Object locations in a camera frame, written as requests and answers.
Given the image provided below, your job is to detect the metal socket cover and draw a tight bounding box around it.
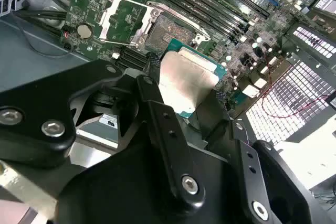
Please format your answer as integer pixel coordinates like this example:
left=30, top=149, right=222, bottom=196
left=99, top=0, right=156, bottom=49

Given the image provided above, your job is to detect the CPU with silver lid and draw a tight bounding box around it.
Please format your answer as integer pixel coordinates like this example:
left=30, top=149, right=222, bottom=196
left=157, top=39, right=228, bottom=120

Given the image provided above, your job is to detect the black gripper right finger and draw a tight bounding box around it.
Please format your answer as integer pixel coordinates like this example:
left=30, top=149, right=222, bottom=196
left=194, top=90, right=321, bottom=224

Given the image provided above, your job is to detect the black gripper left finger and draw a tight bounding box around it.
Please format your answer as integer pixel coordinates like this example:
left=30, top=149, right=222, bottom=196
left=0, top=52, right=207, bottom=210

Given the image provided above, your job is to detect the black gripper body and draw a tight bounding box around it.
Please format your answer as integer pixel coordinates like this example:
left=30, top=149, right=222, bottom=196
left=56, top=81, right=246, bottom=224

